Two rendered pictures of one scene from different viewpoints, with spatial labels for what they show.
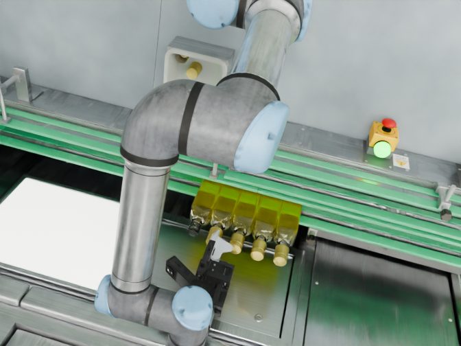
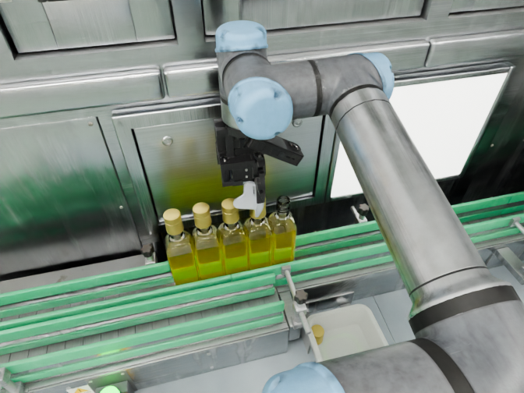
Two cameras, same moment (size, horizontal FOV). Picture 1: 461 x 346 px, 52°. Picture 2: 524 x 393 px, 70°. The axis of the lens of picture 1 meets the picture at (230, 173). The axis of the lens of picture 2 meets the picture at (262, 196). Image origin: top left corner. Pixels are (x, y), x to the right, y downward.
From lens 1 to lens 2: 0.44 m
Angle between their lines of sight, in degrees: 8
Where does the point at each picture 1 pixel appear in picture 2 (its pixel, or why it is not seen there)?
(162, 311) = (300, 85)
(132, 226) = (417, 178)
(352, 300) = (72, 207)
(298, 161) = (200, 334)
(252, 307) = (178, 150)
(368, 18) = not seen: outside the picture
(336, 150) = (163, 366)
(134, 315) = (332, 65)
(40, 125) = (478, 231)
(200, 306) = (253, 113)
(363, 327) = (43, 183)
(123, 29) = not seen: hidden behind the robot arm
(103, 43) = not seen: hidden behind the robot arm
